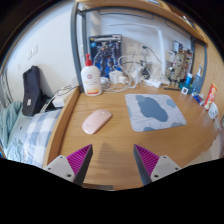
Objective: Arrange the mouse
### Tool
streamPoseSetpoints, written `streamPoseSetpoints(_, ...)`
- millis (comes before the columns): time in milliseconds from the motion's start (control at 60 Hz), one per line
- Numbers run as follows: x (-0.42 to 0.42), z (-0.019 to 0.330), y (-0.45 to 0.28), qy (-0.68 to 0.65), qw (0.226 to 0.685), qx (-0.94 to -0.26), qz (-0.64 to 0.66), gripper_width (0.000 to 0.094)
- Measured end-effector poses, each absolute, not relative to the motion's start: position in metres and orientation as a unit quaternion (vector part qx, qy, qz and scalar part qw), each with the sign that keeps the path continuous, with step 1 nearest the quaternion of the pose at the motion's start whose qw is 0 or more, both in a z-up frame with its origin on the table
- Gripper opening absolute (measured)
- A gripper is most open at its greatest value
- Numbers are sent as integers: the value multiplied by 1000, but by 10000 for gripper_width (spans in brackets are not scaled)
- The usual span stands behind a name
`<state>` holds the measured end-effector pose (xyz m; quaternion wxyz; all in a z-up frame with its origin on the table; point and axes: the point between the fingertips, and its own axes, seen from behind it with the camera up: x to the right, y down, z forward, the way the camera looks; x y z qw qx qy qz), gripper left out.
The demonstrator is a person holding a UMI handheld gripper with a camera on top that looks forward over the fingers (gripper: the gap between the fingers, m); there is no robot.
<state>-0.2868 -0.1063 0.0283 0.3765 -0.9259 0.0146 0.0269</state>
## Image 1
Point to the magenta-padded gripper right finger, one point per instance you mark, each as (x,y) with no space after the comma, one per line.
(150,161)

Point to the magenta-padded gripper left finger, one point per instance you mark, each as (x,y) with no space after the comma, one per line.
(75,161)

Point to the pink computer mouse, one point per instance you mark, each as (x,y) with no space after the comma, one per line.
(96,121)

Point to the grey cloud-print mouse pad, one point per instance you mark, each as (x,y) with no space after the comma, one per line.
(153,111)

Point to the blue plaid pillow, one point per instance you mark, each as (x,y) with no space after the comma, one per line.
(40,133)

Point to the teal blanket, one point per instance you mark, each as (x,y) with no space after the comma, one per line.
(10,123)

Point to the black ruler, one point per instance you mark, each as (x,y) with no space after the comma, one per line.
(171,88)

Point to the small white cube clock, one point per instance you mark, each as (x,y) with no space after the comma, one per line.
(184,90)

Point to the white power strip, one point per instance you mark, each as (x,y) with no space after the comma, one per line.
(152,82)

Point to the blue snack packet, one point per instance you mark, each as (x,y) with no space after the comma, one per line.
(198,98)

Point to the black bag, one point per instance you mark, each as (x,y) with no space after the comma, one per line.
(32,93)

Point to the white red-capped pump bottle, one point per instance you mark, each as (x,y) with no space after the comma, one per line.
(91,81)

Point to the teal round container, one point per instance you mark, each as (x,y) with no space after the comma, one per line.
(190,89)

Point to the large white power adapter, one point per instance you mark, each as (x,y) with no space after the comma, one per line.
(136,74)

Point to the small blue white-capped bottle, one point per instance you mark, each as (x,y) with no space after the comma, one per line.
(188,80)

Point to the small white charger block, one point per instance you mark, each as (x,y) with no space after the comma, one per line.
(116,76)

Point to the clear blue spray bottle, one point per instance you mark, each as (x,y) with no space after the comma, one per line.
(198,83)

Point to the white desk lamp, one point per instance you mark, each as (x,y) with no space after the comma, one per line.
(160,50)

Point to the blue robot model kit box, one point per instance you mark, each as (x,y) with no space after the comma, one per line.
(105,53)

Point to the white robot model kit box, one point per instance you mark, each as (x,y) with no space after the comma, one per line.
(176,45)

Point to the wooden shelf unit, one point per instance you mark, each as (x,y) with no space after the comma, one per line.
(150,7)

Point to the white wall socket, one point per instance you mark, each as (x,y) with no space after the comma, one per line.
(132,48)

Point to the white wall switch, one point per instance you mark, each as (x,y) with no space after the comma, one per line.
(32,51)

